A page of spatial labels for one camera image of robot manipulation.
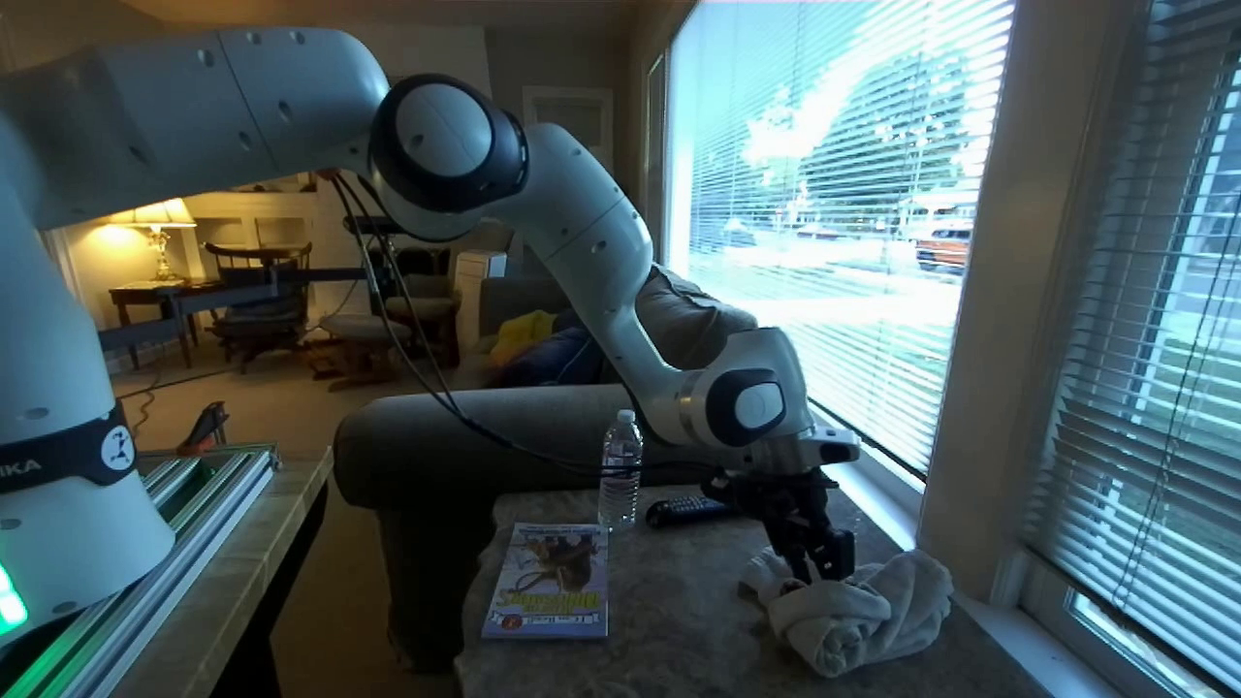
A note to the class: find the mammoth picture magazine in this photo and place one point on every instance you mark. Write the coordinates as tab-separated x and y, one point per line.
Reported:
545	582

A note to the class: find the white window sill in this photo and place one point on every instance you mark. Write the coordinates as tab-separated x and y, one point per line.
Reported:
1035	644

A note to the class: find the dark dining table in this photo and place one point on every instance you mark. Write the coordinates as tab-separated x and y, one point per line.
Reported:
170	300

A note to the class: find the black remote control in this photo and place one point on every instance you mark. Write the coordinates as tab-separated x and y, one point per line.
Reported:
683	515

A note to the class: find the wooden workbench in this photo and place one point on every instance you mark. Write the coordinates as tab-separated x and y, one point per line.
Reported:
248	582

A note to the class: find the narrow white window blind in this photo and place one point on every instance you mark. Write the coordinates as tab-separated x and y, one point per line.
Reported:
1149	390

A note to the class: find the framed wall picture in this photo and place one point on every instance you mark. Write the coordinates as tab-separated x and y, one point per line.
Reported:
575	116

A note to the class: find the wide white window blind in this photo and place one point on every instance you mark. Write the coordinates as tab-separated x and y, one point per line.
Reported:
877	155

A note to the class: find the glowing table lamp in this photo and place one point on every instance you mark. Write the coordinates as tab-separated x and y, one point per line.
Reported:
162	218

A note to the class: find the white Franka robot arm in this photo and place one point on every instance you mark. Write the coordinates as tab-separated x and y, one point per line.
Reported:
195	116

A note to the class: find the orange car outside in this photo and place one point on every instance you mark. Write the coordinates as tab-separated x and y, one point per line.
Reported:
943	248

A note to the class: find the beige fabric sofa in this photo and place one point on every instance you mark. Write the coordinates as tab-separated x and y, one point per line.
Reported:
492	438

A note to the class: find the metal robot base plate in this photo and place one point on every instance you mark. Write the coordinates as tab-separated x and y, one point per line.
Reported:
156	555

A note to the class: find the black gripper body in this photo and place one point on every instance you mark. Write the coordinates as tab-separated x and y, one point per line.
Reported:
780	495

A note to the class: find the white cloth with red pattern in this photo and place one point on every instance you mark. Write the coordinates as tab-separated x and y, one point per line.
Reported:
856	626

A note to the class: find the navy blue pillow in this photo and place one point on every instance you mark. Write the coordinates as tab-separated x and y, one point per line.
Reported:
568	357

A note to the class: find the clear plastic water bottle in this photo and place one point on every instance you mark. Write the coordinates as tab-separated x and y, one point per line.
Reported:
624	469

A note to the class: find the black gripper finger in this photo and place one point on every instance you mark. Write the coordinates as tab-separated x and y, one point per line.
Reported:
836	544
797	547

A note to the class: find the dark dining chair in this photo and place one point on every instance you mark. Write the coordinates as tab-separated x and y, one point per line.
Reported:
258	317

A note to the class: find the yellow pillow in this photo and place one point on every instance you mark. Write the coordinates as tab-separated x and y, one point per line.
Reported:
523	340

